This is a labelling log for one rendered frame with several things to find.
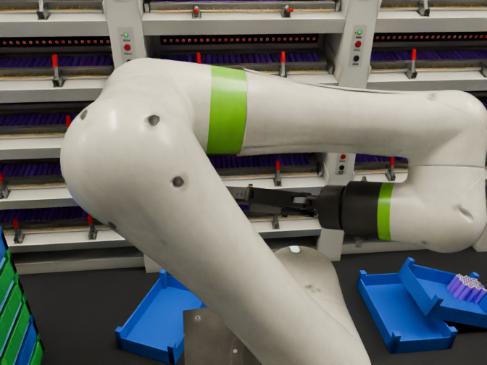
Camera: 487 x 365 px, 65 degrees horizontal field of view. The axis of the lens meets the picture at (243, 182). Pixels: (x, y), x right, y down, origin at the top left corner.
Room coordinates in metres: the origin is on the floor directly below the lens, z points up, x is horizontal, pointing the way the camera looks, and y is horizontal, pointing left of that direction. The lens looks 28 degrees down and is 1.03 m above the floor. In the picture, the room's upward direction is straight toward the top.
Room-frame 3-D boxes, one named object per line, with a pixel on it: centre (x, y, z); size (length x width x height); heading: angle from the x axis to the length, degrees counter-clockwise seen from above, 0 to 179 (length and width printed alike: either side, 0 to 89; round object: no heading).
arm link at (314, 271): (0.51, -0.10, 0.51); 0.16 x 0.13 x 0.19; 6
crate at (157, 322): (0.94, 0.26, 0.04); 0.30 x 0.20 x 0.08; 162
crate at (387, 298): (0.97, -0.54, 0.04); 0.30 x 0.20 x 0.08; 5
